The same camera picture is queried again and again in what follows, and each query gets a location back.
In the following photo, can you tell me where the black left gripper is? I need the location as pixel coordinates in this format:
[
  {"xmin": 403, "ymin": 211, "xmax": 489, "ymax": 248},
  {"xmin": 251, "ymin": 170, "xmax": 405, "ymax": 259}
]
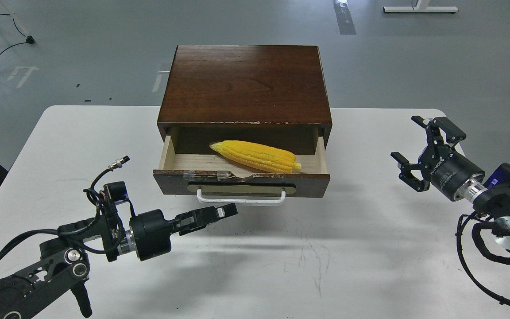
[{"xmin": 130, "ymin": 203, "xmax": 238, "ymax": 262}]

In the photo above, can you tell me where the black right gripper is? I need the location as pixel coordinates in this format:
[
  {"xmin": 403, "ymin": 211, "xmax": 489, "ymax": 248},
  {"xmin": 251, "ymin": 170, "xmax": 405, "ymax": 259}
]
[{"xmin": 390, "ymin": 116, "xmax": 484, "ymax": 202}]

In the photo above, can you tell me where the wooden drawer with white handle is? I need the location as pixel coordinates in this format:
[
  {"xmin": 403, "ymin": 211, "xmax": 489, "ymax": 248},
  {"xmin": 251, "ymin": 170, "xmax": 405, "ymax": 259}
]
[{"xmin": 153, "ymin": 125, "xmax": 330, "ymax": 198}]

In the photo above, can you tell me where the yellow corn cob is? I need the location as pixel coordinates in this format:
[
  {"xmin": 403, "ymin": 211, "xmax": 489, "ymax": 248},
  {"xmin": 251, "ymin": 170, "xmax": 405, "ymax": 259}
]
[{"xmin": 210, "ymin": 140, "xmax": 302, "ymax": 174}]

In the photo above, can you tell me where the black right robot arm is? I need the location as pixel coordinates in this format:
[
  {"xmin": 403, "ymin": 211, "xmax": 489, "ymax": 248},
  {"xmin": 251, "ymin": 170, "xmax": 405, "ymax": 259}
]
[{"xmin": 391, "ymin": 116, "xmax": 510, "ymax": 306}]

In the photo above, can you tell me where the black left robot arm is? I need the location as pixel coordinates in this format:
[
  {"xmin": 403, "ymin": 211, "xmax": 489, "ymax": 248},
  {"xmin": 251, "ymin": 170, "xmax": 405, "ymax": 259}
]
[{"xmin": 0, "ymin": 156, "xmax": 237, "ymax": 319}]

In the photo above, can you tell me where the dark wooden drawer cabinet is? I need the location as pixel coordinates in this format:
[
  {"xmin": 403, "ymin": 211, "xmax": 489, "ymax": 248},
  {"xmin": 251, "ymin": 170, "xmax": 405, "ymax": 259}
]
[{"xmin": 157, "ymin": 45, "xmax": 332, "ymax": 154}]

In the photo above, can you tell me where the white desk leg base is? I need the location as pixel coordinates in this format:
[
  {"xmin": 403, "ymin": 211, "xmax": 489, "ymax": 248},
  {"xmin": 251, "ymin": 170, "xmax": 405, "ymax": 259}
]
[{"xmin": 383, "ymin": 0, "xmax": 459, "ymax": 14}]

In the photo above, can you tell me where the white stand leg with caster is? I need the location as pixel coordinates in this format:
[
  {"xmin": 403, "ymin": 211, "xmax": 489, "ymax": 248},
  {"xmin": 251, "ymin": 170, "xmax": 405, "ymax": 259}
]
[{"xmin": 0, "ymin": 0, "xmax": 35, "ymax": 44}]

